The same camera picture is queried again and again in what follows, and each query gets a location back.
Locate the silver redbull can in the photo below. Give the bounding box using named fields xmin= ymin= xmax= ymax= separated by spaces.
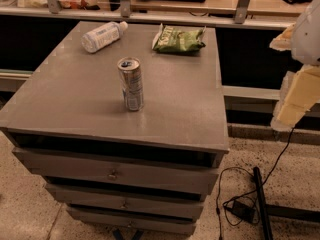
xmin=117 ymin=57 xmax=144 ymax=111

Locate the middle grey drawer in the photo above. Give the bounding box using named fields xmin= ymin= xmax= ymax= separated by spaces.
xmin=45 ymin=184 xmax=203 ymax=221

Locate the black power adapter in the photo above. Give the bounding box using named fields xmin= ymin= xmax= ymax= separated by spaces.
xmin=231 ymin=201 xmax=255 ymax=223

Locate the metal shelf rail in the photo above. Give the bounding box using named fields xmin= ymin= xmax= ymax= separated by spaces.
xmin=0 ymin=0 xmax=305 ymax=29

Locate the black metal stand leg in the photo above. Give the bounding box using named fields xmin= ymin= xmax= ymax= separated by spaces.
xmin=253 ymin=167 xmax=320 ymax=240

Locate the black power cable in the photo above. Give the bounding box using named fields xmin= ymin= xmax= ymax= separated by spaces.
xmin=215 ymin=127 xmax=296 ymax=240

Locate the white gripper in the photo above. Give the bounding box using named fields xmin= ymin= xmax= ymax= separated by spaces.
xmin=269 ymin=0 xmax=320 ymax=132

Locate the top grey drawer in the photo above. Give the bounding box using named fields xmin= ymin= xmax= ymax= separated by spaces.
xmin=13 ymin=148 xmax=217 ymax=195

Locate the green chip bag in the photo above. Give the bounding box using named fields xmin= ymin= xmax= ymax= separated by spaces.
xmin=152 ymin=24 xmax=206 ymax=53

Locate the grey drawer cabinet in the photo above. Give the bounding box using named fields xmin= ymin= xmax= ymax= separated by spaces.
xmin=0 ymin=22 xmax=229 ymax=224

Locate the bottom grey drawer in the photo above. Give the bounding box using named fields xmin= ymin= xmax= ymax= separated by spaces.
xmin=67 ymin=207 xmax=196 ymax=235

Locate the clear plastic water bottle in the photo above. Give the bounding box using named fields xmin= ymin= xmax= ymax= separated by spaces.
xmin=81 ymin=21 xmax=128 ymax=53

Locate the grey drawer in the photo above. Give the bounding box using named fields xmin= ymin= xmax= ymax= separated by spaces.
xmin=13 ymin=148 xmax=217 ymax=195
xmin=45 ymin=184 xmax=203 ymax=221
xmin=67 ymin=207 xmax=196 ymax=235

